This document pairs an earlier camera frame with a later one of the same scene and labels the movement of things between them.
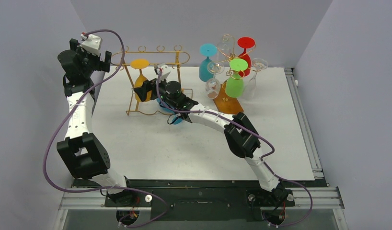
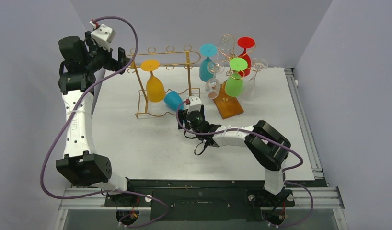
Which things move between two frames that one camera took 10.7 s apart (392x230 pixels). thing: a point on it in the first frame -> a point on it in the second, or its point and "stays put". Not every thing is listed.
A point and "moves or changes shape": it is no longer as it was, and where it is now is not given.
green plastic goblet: x=234 y=84 stays put
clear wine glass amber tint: x=258 y=63 stays put
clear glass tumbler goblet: x=225 y=48 stays put
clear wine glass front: x=213 y=85 stays put
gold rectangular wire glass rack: x=178 y=63 moves or changes shape
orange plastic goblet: x=140 y=63 moves or changes shape
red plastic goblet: x=245 y=42 stays put
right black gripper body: x=145 y=90 -> x=182 y=119
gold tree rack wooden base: x=226 y=105 stays put
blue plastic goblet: x=176 y=121 moves or changes shape
